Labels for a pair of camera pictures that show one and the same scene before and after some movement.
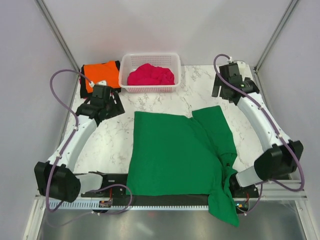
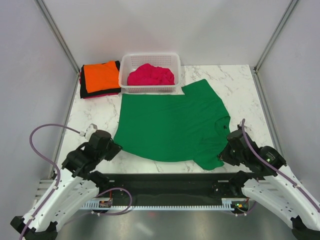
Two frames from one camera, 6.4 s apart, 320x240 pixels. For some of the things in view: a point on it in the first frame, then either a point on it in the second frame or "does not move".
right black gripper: x=217 y=83 -> x=223 y=156
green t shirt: x=176 y=155 -> x=170 y=128
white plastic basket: x=130 y=61 does not move
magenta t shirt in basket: x=148 y=74 does not move
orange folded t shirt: x=108 y=71 does not move
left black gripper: x=118 y=108 -> x=115 y=149
